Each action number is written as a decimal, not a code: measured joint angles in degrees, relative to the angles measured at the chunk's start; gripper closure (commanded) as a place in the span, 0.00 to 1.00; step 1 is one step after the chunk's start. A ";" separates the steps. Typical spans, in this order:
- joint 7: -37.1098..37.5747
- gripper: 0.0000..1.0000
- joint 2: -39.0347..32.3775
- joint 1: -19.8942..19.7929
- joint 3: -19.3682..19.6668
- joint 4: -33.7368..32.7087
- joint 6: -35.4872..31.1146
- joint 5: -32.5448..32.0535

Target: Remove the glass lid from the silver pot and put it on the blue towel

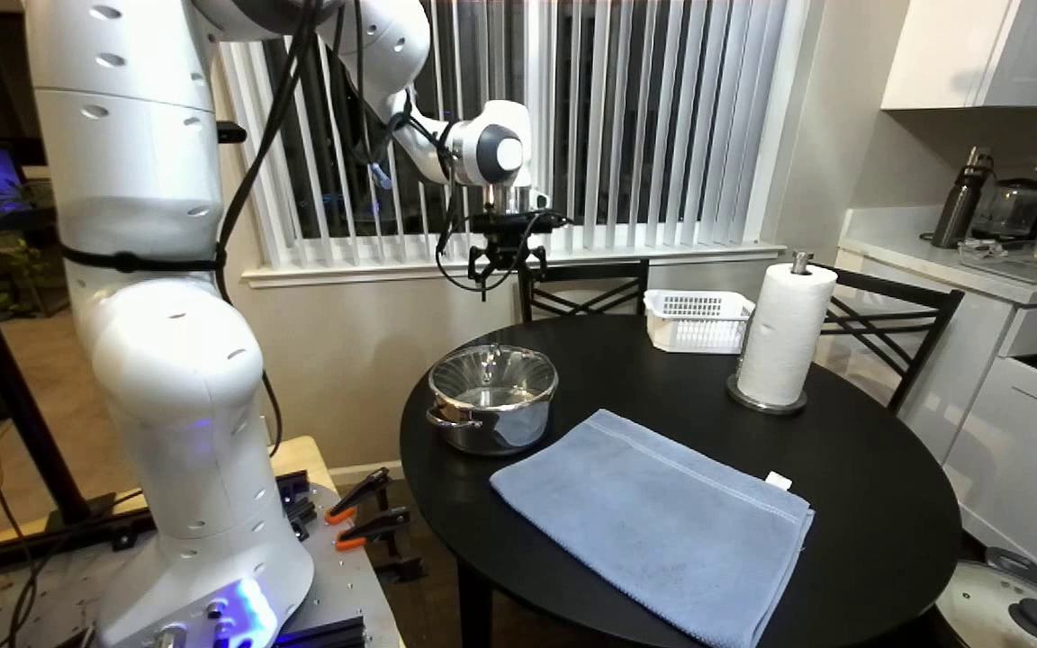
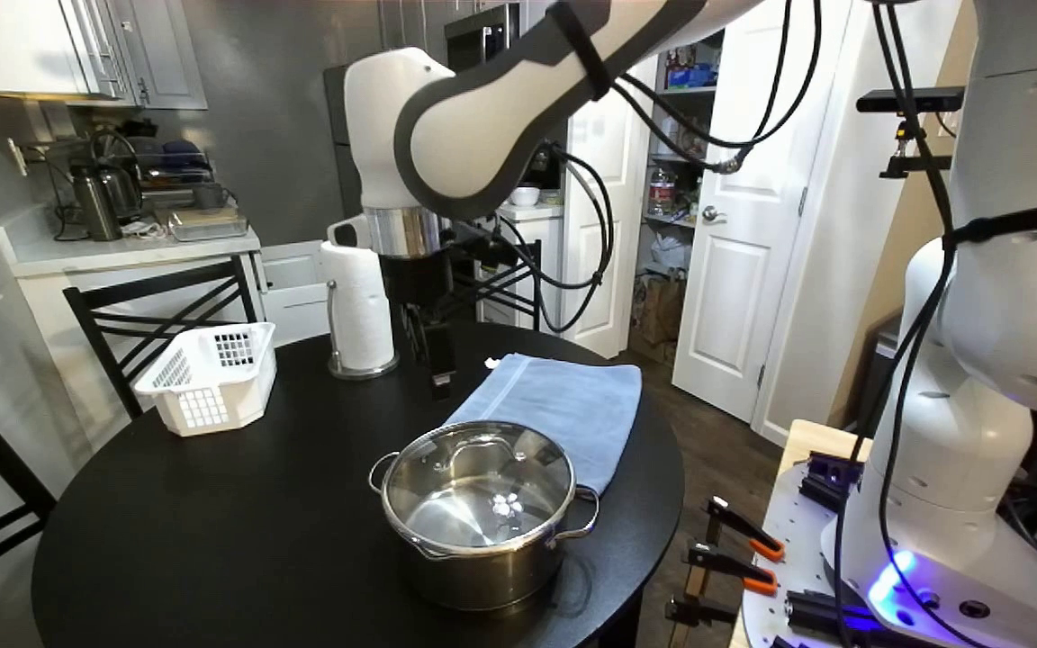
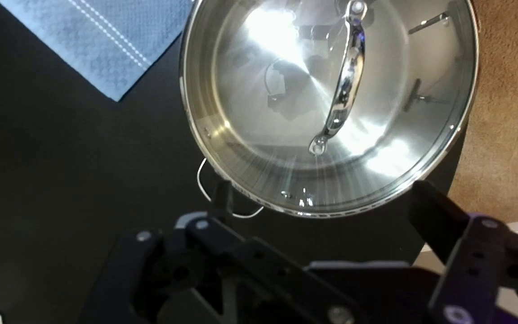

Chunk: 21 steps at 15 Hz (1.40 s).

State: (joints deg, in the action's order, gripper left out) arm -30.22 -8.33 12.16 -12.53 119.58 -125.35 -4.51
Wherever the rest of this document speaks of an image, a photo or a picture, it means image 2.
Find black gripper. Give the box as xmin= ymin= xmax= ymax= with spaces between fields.
xmin=381 ymin=250 xmax=477 ymax=388

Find robot base platform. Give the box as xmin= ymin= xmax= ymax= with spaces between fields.
xmin=729 ymin=414 xmax=1037 ymax=648

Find white paper towel roll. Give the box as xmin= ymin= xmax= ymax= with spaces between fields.
xmin=317 ymin=239 xmax=399 ymax=376

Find blue towel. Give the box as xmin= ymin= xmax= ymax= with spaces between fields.
xmin=441 ymin=349 xmax=645 ymax=498

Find silver metal pot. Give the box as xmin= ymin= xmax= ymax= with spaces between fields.
xmin=365 ymin=417 xmax=605 ymax=618

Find white kitchen stove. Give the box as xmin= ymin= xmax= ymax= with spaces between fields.
xmin=501 ymin=196 xmax=571 ymax=335

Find stainless steel refrigerator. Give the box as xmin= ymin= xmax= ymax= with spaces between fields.
xmin=322 ymin=57 xmax=353 ymax=239

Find pantry shelves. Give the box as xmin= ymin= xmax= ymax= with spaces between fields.
xmin=630 ymin=30 xmax=729 ymax=363

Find white plastic basket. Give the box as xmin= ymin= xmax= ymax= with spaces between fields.
xmin=131 ymin=319 xmax=280 ymax=443

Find black wooden chair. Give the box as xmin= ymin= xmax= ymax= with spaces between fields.
xmin=60 ymin=253 xmax=260 ymax=424

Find white panel door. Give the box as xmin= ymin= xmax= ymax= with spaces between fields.
xmin=671 ymin=0 xmax=839 ymax=424

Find black microwave oven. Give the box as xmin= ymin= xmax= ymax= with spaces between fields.
xmin=444 ymin=0 xmax=525 ymax=71

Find black orange clamp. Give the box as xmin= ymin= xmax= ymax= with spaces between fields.
xmin=684 ymin=541 xmax=783 ymax=600
xmin=707 ymin=495 xmax=789 ymax=567
xmin=664 ymin=589 xmax=745 ymax=630

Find white kitchen counter cabinet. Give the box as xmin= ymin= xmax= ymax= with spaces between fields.
xmin=0 ymin=220 xmax=336 ymax=462

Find black coffee maker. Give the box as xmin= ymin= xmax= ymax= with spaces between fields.
xmin=43 ymin=120 xmax=145 ymax=244

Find black controller box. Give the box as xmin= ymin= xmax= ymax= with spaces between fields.
xmin=797 ymin=451 xmax=868 ymax=515

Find black camera on mount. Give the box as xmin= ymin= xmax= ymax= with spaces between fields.
xmin=853 ymin=83 xmax=970 ymax=184

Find white wall cabinet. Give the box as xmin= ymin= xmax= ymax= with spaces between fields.
xmin=0 ymin=0 xmax=209 ymax=111

